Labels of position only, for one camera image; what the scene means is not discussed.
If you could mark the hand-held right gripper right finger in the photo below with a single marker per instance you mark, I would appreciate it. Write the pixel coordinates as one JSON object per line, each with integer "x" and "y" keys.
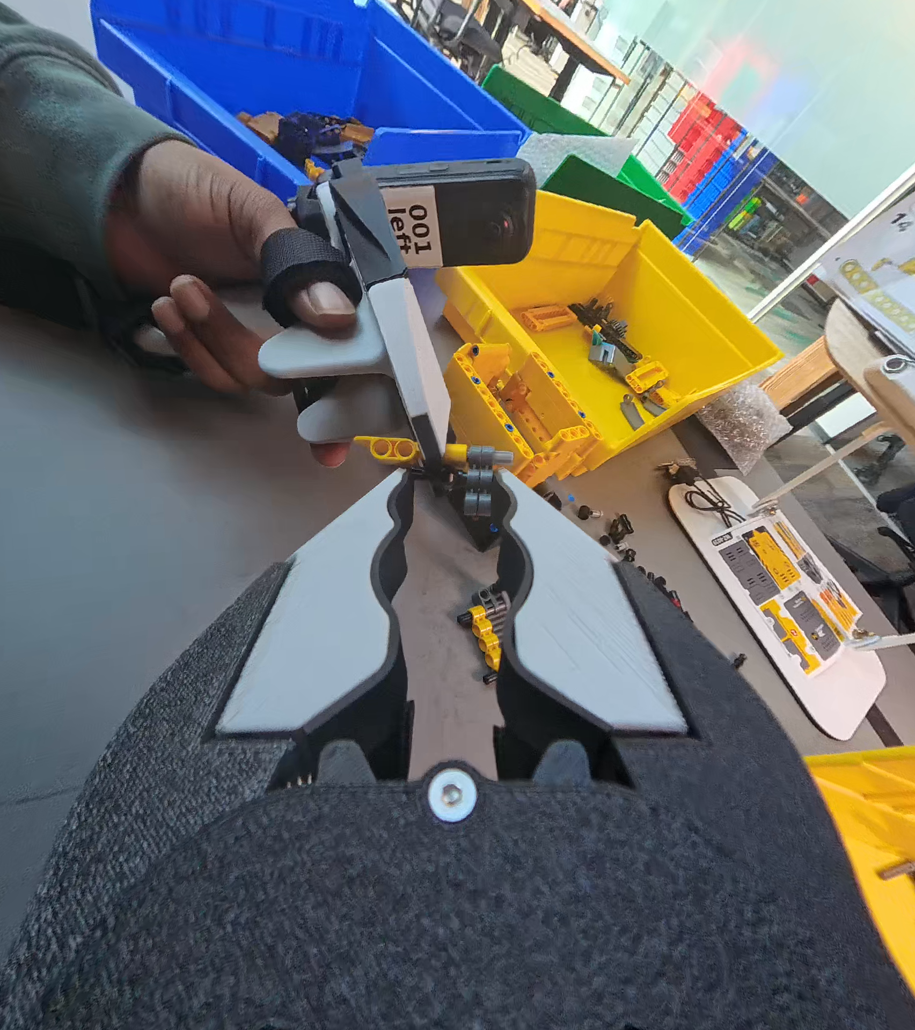
{"x": 586, "y": 644}

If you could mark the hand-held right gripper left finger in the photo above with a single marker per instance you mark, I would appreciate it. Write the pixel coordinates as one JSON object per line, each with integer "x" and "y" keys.
{"x": 312, "y": 644}

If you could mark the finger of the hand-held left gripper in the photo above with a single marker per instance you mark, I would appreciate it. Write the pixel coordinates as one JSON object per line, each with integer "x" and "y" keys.
{"x": 413, "y": 362}

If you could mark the yellow lego beam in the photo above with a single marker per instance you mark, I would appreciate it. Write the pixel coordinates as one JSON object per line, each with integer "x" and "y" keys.
{"x": 381, "y": 449}

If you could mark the lego instruction booklet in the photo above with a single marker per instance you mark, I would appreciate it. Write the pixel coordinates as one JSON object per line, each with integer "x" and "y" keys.
{"x": 908, "y": 273}

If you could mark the person's left forearm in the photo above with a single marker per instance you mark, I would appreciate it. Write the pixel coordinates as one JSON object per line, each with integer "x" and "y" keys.
{"x": 22, "y": 145}

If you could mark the grey ribbed lego subassembly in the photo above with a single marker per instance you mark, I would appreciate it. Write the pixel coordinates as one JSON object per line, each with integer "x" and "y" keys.
{"x": 489, "y": 619}

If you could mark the yellow lego robot model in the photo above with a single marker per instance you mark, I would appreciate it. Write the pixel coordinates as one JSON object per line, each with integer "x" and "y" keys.
{"x": 505, "y": 402}

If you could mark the pile of small lego pieces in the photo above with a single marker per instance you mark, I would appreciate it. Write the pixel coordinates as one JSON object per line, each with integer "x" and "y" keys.
{"x": 622, "y": 527}

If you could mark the orange lego beam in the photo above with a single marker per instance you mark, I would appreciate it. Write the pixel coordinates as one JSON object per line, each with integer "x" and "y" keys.
{"x": 550, "y": 318}

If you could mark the black lego parts cluster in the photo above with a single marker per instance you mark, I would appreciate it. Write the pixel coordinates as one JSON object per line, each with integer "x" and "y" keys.
{"x": 606, "y": 315}

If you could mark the tan and blue lego parts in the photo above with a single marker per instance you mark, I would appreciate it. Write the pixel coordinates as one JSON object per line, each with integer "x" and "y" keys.
{"x": 304, "y": 133}

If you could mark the teal and grey lego piece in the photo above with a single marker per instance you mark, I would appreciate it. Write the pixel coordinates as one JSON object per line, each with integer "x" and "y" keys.
{"x": 606, "y": 350}

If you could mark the lego sticker sheet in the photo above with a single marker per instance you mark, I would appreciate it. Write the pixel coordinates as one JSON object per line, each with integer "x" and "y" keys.
{"x": 771, "y": 563}

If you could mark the orange lego panel piece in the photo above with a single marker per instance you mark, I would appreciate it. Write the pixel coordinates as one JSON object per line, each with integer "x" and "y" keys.
{"x": 649, "y": 376}

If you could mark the person's left hand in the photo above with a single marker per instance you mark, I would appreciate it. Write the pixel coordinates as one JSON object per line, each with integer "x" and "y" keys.
{"x": 200, "y": 217}

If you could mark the large bubble wrap sheet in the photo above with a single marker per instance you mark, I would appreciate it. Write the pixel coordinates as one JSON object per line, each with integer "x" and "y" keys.
{"x": 570, "y": 149}

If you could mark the green plastic bin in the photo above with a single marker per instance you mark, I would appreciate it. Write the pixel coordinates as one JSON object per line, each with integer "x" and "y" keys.
{"x": 586, "y": 181}
{"x": 530, "y": 104}

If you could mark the blue plastic bin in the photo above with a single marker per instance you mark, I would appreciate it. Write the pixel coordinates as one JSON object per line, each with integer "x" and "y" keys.
{"x": 393, "y": 80}

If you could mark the wooden office desk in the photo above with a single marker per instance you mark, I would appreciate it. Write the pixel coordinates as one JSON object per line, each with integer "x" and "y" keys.
{"x": 578, "y": 40}

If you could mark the stack of coloured crates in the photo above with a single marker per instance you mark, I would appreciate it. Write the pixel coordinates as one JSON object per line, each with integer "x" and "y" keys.
{"x": 699, "y": 137}

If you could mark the yellow plastic bin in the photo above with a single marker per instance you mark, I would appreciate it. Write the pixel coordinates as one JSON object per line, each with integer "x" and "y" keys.
{"x": 707, "y": 322}

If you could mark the small bubble wrap piece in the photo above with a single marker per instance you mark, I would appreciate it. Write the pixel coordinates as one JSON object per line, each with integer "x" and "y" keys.
{"x": 735, "y": 418}

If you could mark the yellow divided parts bin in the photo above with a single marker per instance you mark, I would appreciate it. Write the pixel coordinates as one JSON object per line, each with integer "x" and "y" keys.
{"x": 868, "y": 805}

